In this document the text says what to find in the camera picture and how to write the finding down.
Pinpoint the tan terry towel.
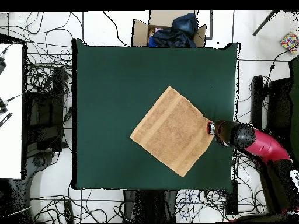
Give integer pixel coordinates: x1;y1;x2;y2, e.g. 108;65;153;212
128;85;215;178

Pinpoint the black power strip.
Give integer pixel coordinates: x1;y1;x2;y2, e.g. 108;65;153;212
63;201;75;224
224;180;239;216

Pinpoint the black chair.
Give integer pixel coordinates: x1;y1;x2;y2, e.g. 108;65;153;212
24;66;69;155
251;75;293;145

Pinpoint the green covered side table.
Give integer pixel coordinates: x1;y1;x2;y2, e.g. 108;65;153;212
288;55;299;162

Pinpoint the dark blue clothing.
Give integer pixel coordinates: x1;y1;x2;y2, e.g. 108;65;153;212
148;12;199;48

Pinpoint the dark green table cloth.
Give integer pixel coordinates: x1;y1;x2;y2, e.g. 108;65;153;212
71;38;241;190

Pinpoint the brown cardboard box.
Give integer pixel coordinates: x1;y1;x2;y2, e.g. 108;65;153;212
131;10;207;48

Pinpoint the colourful patterned box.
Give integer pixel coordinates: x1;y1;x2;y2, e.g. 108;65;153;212
280;31;299;53

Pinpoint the black rod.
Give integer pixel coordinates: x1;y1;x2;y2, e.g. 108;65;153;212
252;10;280;36

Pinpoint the white desk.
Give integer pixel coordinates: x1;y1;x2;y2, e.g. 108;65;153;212
0;43;24;180

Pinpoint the black device on desk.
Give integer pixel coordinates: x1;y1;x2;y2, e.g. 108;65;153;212
0;57;8;75
0;96;9;115

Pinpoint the black cable tangle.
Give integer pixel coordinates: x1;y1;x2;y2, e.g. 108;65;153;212
177;149;268;222
23;11;74;94
30;186;124;223

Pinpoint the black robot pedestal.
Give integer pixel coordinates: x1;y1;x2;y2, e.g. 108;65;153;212
123;189;178;223

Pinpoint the long black cable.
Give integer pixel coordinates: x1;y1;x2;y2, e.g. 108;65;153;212
102;10;127;47

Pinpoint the black striped strap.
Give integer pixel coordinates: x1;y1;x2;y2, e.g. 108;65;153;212
0;112;13;128

